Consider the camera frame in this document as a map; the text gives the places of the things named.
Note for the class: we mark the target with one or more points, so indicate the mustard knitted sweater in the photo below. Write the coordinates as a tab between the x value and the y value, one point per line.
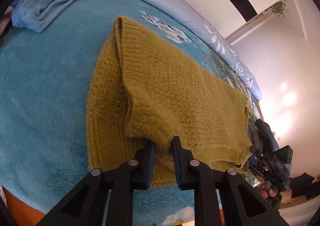
145	88

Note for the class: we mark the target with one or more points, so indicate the hanging green plant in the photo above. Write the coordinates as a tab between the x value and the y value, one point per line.
278	8

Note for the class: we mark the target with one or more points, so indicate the teal floral bed blanket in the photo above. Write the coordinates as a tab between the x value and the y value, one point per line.
44	86

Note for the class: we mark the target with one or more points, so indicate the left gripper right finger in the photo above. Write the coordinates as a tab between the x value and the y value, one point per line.
220	198

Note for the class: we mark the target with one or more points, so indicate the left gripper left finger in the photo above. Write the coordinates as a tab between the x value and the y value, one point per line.
105	198

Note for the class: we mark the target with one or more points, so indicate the right hand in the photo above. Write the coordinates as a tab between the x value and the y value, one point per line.
265	193

